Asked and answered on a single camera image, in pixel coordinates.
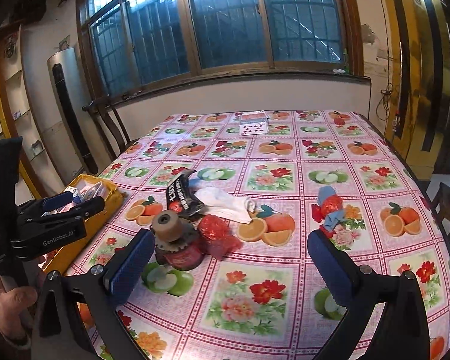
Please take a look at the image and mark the person's left hand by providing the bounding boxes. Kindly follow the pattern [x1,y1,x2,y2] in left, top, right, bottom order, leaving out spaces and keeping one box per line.
[0,278,38,350]

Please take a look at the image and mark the floral fruit pattern tablecloth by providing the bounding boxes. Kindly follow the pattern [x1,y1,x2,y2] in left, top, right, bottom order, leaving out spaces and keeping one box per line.
[68,110,450,359]

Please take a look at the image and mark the red crinkled plastic bag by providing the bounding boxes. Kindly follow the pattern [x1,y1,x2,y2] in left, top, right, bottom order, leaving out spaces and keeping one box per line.
[197,215,243,260]

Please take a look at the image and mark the silver tower air conditioner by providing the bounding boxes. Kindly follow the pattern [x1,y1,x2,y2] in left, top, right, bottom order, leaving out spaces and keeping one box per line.
[47,48,99,175]

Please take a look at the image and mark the white cloth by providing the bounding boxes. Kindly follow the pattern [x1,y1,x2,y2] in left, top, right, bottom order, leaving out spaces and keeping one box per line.
[195,187,256,224]

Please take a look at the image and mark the dark wooden chair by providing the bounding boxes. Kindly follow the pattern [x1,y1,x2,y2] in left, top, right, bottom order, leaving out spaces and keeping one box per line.
[82,94,134,159]

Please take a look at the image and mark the playing cards deck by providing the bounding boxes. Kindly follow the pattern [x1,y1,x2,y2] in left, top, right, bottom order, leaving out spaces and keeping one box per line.
[239,111,269,136]

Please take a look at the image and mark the barred window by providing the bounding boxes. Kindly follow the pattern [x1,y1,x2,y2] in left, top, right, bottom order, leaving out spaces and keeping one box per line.
[75,0,364,99]

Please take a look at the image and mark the black snack packet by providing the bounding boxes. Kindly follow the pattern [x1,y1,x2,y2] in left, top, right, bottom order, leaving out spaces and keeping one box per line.
[166,169,205,219]

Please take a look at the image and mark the blue and red cloth toy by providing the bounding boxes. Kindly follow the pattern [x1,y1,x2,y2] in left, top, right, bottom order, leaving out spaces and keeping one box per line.
[311,185,345,238]

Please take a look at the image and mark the white wall shelf unit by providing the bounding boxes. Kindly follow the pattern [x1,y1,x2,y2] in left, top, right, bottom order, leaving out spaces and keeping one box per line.
[0,27,64,203]

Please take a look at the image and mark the yellow storage box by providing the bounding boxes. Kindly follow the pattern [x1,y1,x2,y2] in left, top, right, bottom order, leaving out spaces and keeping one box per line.
[40,173,124,275]

